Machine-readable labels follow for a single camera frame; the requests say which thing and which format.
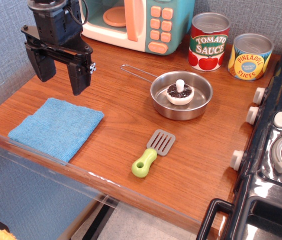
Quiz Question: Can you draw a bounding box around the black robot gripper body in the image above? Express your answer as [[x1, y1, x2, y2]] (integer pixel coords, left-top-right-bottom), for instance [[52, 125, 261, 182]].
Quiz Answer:
[[21, 4, 96, 74]]

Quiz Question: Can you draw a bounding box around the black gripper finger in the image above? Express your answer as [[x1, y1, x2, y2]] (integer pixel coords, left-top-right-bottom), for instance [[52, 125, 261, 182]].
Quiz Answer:
[[67, 63, 91, 96], [25, 43, 56, 82]]

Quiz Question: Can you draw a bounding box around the green handled grey spatula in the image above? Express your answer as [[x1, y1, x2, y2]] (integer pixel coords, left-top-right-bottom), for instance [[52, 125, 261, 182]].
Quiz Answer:
[[131, 129, 176, 178]]

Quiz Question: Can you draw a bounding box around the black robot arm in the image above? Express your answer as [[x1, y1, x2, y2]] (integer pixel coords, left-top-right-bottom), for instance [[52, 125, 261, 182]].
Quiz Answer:
[[21, 0, 96, 96]]

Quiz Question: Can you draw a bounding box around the blue cloth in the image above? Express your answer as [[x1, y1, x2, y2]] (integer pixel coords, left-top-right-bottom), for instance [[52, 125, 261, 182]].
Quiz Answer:
[[8, 98, 104, 163]]

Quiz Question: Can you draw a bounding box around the toy microwave oven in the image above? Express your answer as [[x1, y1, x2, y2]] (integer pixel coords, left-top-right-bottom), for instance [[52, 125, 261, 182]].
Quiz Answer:
[[79, 0, 195, 56]]

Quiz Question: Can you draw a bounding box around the small steel frying pan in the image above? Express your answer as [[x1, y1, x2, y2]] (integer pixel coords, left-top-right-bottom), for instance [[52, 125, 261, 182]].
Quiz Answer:
[[121, 64, 213, 121]]

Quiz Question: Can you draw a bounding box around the toy mushroom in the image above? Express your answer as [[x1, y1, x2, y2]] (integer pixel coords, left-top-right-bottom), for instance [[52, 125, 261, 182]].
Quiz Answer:
[[166, 79, 194, 106]]

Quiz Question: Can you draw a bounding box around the clear acrylic barrier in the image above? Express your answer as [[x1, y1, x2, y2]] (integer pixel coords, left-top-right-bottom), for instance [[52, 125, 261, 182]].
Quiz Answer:
[[0, 136, 196, 240]]

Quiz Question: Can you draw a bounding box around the tomato sauce can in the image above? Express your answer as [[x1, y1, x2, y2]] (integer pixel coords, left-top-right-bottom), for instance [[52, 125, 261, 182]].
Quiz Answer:
[[188, 12, 231, 72]]

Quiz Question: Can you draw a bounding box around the pineapple slices can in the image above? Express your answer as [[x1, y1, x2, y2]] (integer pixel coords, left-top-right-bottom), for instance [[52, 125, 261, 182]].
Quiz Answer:
[[228, 33, 274, 81]]

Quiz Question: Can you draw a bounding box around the orange fuzzy object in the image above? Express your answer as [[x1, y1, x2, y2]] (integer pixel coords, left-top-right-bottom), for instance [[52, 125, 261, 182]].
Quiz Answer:
[[0, 230, 16, 240]]

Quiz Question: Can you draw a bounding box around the grey stove knob middle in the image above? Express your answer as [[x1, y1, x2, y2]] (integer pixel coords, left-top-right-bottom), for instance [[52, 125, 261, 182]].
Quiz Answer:
[[246, 106, 259, 125]]

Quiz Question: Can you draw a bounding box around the grey stove knob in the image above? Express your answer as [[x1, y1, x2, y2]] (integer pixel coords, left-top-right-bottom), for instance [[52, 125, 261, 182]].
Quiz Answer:
[[246, 106, 259, 125], [253, 87, 266, 105], [230, 150, 244, 171]]

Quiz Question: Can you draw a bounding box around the grey stove knob lower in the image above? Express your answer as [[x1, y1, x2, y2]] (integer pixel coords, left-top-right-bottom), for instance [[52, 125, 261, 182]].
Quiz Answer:
[[230, 150, 244, 171]]

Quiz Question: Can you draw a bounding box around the grey stove knob upper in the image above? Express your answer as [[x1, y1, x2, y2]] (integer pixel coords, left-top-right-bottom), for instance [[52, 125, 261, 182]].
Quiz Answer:
[[253, 87, 266, 105]]

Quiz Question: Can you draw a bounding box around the black toy stove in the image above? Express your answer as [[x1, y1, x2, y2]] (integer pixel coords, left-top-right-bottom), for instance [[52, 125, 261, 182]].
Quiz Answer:
[[197, 55, 282, 240]]

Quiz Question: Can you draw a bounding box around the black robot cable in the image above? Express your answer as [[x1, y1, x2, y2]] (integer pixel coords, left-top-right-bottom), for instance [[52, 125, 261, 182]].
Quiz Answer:
[[64, 0, 89, 26]]

